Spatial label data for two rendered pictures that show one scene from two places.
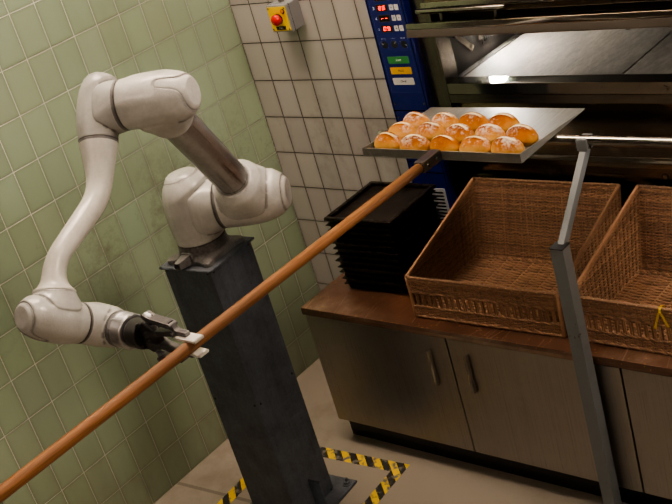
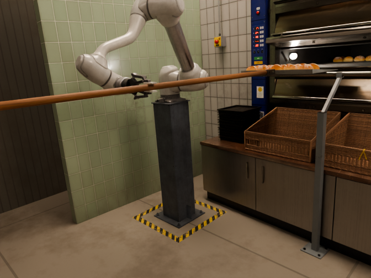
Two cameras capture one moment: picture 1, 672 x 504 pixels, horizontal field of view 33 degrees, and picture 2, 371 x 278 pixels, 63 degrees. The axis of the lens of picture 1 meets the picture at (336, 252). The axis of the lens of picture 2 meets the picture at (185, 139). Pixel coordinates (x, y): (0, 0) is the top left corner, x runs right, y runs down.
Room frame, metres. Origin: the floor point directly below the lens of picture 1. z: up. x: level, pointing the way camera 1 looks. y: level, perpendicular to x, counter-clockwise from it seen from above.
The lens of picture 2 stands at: (0.91, 0.13, 1.31)
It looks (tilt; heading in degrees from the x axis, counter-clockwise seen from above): 15 degrees down; 4
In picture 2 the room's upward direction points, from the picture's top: 4 degrees counter-clockwise
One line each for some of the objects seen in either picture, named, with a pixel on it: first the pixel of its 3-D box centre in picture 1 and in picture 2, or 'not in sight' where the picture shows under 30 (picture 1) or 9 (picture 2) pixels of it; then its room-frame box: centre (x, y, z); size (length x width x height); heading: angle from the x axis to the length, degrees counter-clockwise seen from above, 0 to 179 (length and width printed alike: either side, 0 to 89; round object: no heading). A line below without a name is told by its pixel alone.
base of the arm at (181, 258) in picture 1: (199, 247); (168, 97); (3.26, 0.40, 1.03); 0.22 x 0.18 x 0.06; 138
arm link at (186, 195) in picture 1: (192, 203); (170, 79); (3.27, 0.37, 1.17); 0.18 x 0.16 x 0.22; 71
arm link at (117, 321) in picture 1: (127, 330); (125, 85); (2.48, 0.53, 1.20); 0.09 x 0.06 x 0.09; 134
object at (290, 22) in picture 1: (285, 15); (220, 41); (4.04, -0.07, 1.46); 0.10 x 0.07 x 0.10; 44
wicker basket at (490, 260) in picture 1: (515, 251); (291, 131); (3.22, -0.54, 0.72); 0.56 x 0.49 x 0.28; 45
